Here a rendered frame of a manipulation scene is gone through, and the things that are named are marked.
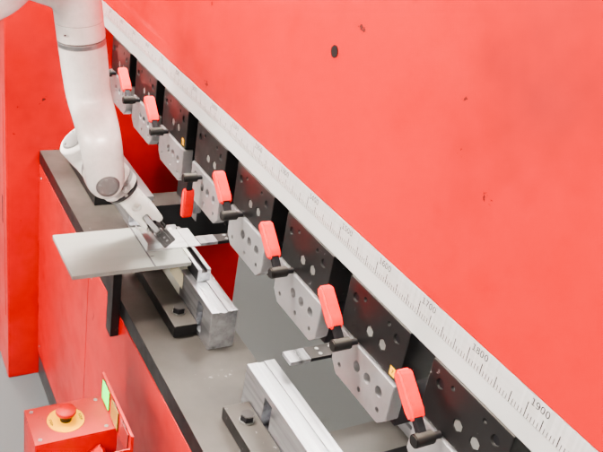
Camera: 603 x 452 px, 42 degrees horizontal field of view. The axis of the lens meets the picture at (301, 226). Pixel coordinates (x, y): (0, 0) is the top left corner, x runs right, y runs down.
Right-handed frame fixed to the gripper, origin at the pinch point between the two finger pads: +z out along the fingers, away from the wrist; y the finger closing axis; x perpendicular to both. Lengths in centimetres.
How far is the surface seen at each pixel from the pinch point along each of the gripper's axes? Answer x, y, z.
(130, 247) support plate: 7.2, -1.2, -3.0
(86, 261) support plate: 15.6, -5.1, -10.0
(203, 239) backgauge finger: -6.2, -2.2, 7.6
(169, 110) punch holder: -18.6, 4.7, -20.5
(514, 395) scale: -24, -104, -27
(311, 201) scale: -24, -58, -27
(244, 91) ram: -30, -30, -33
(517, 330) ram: -29, -102, -32
